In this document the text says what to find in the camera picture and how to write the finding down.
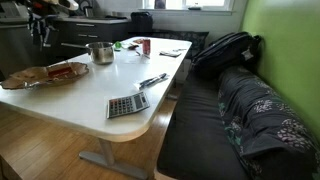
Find red soda can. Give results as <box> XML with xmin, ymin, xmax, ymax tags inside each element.
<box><xmin>142</xmin><ymin>38</ymin><xmax>151</xmax><ymax>55</ymax></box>

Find small notepad booklet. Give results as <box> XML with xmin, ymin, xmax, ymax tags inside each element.
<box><xmin>159</xmin><ymin>51</ymin><xmax>181</xmax><ymax>58</ymax></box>

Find black backpack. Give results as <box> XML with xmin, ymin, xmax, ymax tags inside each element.
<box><xmin>191</xmin><ymin>31</ymin><xmax>262</xmax><ymax>79</ymax></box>

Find dark floral bench cushion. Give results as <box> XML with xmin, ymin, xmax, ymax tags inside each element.
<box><xmin>154</xmin><ymin>66</ymin><xmax>320</xmax><ymax>180</ymax></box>

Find orange snack packet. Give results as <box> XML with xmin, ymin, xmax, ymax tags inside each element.
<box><xmin>133</xmin><ymin>38</ymin><xmax>144</xmax><ymax>44</ymax></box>

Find green round ball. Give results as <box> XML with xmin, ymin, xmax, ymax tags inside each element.
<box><xmin>114</xmin><ymin>41</ymin><xmax>122</xmax><ymax>51</ymax></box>

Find brown wooden slab tray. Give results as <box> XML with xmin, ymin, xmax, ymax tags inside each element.
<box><xmin>1</xmin><ymin>62</ymin><xmax>89</xmax><ymax>90</ymax></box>

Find grey calculator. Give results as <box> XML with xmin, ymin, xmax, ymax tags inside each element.
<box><xmin>107</xmin><ymin>92</ymin><xmax>150</xmax><ymax>119</ymax></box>

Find stainless steel pot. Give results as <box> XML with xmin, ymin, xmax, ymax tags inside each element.
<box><xmin>63</xmin><ymin>42</ymin><xmax>115</xmax><ymax>65</ymax></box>

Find red rectangular block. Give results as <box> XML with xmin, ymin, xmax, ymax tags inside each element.
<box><xmin>48</xmin><ymin>67</ymin><xmax>72</xmax><ymax>77</ymax></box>

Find dark kitchen cabinet drawers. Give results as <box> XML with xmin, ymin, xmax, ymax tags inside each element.
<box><xmin>52</xmin><ymin>19</ymin><xmax>130</xmax><ymax>60</ymax></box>

